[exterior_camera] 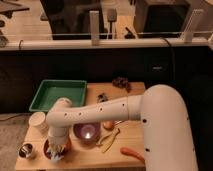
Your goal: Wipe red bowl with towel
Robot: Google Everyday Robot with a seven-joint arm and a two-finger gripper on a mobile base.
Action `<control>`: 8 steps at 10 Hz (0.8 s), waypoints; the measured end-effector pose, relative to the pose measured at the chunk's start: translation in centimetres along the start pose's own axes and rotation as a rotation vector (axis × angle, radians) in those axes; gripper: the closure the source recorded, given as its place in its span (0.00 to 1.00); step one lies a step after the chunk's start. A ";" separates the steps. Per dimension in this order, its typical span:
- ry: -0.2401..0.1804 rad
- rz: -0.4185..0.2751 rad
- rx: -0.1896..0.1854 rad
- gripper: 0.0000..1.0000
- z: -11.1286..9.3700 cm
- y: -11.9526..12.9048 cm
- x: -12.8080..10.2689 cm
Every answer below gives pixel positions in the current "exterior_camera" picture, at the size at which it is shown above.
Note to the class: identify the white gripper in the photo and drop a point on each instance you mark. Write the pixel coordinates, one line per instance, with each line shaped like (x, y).
(58, 136)

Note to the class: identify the red bowl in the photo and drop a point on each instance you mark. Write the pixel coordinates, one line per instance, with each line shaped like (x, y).
(47, 145)

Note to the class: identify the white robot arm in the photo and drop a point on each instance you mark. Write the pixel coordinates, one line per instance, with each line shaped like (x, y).
(167, 135)

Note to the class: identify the purple bowl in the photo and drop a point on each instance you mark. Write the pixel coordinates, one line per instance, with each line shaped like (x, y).
(87, 132)

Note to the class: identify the white paper cup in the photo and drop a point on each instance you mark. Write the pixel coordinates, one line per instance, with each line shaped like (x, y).
(38, 121)

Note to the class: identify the small metal cup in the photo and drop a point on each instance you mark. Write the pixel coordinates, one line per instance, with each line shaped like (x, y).
(27, 151)

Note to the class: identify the green plastic tray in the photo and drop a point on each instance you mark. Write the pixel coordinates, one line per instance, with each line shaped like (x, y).
(50, 91)

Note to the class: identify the brown onion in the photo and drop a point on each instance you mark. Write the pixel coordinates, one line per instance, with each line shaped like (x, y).
(108, 125)

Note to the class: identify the wooden board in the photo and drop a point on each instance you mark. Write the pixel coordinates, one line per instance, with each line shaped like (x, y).
(83, 156)

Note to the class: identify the orange carrot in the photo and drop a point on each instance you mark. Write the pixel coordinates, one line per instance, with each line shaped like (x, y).
(130, 152)

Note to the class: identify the dark grape bunch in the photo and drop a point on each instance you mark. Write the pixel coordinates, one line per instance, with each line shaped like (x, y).
(122, 83)

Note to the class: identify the black office chair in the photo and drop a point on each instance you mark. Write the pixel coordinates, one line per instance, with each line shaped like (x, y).
(70, 19)

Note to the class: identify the white rail frame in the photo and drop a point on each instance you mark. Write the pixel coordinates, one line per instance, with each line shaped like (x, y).
(25, 31)

